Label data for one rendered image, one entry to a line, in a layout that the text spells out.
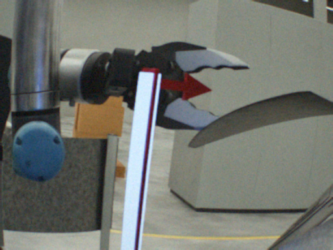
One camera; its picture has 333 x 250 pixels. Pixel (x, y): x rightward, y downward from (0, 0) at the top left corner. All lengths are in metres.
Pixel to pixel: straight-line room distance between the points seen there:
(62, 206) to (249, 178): 4.51
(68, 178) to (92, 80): 1.77
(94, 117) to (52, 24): 7.93
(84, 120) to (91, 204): 5.97
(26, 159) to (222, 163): 6.13
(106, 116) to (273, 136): 2.56
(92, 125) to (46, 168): 7.95
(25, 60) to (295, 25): 6.42
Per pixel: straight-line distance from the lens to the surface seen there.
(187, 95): 0.62
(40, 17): 0.82
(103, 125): 8.76
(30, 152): 0.80
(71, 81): 0.91
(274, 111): 0.66
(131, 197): 0.61
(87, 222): 2.79
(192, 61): 0.85
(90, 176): 2.76
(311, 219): 0.92
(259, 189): 7.06
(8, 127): 1.19
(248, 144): 6.95
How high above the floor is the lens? 1.18
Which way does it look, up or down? 3 degrees down
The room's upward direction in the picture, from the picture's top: 7 degrees clockwise
